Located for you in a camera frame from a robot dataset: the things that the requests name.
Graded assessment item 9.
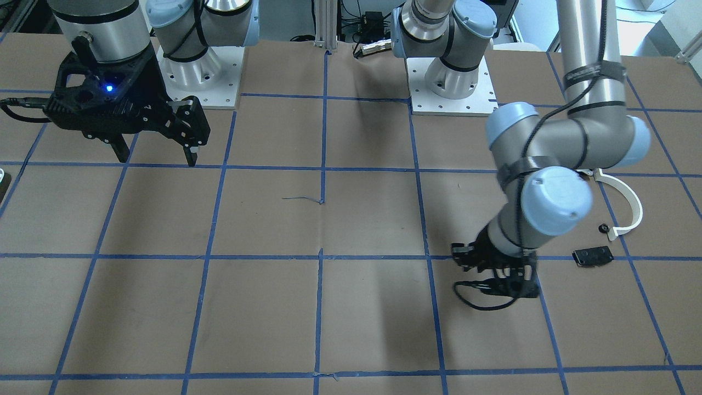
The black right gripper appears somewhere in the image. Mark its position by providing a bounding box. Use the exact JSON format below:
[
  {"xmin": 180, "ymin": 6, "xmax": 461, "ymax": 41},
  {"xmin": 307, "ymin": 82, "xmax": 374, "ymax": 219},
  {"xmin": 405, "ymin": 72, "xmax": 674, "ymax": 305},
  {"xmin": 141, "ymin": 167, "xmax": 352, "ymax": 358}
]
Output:
[{"xmin": 107, "ymin": 43, "xmax": 211, "ymax": 167}]

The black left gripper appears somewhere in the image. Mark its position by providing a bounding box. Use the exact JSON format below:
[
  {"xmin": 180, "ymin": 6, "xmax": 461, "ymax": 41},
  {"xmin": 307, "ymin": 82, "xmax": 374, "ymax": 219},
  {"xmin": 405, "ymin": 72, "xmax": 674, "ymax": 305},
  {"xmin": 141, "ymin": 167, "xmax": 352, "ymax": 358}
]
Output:
[{"xmin": 451, "ymin": 227, "xmax": 525, "ymax": 270}]

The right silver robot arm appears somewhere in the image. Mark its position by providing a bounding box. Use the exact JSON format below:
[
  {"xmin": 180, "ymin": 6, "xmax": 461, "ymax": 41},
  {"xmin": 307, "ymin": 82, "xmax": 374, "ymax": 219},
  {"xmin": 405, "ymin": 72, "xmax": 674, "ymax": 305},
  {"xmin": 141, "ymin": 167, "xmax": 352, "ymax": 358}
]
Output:
[{"xmin": 42, "ymin": 1, "xmax": 260, "ymax": 167}]

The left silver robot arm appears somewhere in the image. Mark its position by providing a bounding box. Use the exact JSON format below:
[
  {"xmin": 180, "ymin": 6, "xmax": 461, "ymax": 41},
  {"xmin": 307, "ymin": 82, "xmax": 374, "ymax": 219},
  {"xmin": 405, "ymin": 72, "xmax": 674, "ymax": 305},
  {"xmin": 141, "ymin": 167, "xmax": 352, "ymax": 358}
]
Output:
[{"xmin": 391, "ymin": 1, "xmax": 651, "ymax": 272}]

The silver metal tray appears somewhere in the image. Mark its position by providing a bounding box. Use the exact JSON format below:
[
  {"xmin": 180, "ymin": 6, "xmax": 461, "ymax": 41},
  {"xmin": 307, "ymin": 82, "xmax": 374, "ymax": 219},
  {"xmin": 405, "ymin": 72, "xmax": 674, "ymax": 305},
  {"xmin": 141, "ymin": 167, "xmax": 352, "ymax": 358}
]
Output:
[{"xmin": 0, "ymin": 168, "xmax": 12, "ymax": 204}]

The small black plastic part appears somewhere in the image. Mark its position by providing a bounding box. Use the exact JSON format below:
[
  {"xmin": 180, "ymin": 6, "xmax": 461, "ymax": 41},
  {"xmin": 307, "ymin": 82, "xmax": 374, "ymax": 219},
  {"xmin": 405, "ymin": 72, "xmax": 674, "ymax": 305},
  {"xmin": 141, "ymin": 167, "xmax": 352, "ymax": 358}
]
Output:
[{"xmin": 572, "ymin": 246, "xmax": 614, "ymax": 268}]

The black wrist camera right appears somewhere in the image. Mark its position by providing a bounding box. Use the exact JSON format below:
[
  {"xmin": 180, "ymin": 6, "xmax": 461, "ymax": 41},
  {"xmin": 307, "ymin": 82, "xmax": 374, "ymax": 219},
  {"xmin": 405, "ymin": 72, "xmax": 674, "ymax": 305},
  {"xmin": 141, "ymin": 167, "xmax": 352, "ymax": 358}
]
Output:
[{"xmin": 42, "ymin": 52, "xmax": 158, "ymax": 139}]

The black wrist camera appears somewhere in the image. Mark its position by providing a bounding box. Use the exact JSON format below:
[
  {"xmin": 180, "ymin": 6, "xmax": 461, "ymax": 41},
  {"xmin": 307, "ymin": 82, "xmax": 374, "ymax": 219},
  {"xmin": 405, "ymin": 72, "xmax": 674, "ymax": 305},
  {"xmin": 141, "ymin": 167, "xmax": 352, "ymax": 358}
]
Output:
[
  {"xmin": 42, "ymin": 52, "xmax": 158, "ymax": 139},
  {"xmin": 477, "ymin": 267, "xmax": 541, "ymax": 298}
]

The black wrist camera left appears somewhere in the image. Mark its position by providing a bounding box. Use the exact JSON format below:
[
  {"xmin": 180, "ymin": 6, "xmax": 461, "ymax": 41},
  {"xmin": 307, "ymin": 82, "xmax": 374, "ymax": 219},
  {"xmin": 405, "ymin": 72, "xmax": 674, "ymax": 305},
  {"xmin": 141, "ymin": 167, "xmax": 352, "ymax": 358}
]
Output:
[{"xmin": 477, "ymin": 267, "xmax": 541, "ymax": 298}]

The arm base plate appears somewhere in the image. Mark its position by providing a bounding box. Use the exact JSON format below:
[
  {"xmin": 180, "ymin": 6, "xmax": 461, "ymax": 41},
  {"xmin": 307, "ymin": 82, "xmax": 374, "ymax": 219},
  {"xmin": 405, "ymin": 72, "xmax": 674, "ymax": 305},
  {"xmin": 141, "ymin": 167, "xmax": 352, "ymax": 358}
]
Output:
[
  {"xmin": 405, "ymin": 58, "xmax": 499, "ymax": 117},
  {"xmin": 156, "ymin": 47, "xmax": 246, "ymax": 110}
]

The white curved plastic bracket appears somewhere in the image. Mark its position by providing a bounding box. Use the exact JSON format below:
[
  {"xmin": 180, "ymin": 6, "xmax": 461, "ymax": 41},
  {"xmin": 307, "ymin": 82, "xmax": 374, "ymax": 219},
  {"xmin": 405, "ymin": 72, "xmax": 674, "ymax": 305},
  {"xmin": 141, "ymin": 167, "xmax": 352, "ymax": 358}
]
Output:
[{"xmin": 581, "ymin": 167, "xmax": 643, "ymax": 241}]

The aluminium frame post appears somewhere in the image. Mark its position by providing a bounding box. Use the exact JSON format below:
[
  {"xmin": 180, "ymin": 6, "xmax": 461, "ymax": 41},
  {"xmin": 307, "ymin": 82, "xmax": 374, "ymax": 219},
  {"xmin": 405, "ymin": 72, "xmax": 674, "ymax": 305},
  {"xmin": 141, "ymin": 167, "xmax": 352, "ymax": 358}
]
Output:
[{"xmin": 313, "ymin": 0, "xmax": 340, "ymax": 54}]

